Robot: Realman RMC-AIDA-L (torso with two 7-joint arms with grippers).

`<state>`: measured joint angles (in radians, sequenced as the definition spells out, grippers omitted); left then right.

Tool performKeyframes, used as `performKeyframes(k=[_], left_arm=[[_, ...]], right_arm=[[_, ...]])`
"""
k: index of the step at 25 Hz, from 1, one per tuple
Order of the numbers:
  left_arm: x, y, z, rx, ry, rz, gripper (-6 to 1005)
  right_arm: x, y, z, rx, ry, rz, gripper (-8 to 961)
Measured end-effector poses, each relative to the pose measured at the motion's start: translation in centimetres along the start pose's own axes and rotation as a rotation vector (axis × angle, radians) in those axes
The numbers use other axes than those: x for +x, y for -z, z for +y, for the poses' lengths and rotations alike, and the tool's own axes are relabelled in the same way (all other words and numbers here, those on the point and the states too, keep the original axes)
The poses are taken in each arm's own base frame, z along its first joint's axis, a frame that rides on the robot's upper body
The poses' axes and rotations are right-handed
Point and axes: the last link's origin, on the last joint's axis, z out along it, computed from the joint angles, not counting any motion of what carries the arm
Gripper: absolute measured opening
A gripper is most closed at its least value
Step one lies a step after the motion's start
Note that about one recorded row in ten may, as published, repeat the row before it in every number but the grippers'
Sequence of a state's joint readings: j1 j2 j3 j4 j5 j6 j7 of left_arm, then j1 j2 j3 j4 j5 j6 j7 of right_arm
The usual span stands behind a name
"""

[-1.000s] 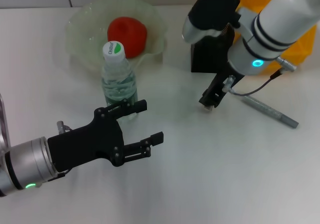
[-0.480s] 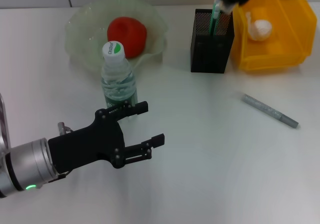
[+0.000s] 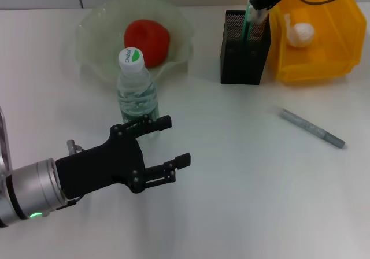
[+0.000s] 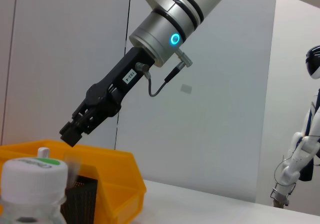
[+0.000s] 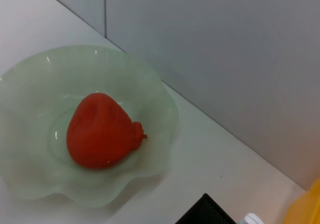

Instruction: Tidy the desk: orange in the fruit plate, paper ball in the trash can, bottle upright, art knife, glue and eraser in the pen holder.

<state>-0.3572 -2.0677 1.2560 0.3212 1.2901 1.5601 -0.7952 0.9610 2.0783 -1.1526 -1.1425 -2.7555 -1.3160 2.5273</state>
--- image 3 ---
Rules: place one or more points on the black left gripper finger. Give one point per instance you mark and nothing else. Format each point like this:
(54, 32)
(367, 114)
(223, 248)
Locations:
(162, 123)
(182, 160)

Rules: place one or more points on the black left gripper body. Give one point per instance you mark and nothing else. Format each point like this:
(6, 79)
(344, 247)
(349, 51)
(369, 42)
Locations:
(104, 168)

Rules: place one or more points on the mint green utility knife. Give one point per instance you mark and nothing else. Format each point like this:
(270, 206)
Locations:
(247, 25)

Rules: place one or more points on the clear water bottle green label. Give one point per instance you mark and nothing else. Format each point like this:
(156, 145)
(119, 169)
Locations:
(137, 97)

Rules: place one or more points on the white paper ball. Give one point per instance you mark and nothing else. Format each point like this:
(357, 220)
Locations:
(302, 35)

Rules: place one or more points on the red-orange fruit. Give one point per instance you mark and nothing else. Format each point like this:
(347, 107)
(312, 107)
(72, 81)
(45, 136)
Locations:
(153, 39)

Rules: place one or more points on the black mesh pen holder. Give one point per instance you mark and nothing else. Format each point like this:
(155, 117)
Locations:
(242, 65)

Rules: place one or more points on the pale green glass fruit plate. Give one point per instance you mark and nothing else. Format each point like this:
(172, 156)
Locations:
(98, 39)

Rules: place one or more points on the grey marker pen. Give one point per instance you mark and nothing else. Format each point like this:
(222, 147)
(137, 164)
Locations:
(309, 127)

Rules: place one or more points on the yellow plastic storage bin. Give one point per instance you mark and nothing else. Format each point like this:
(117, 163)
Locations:
(332, 45)

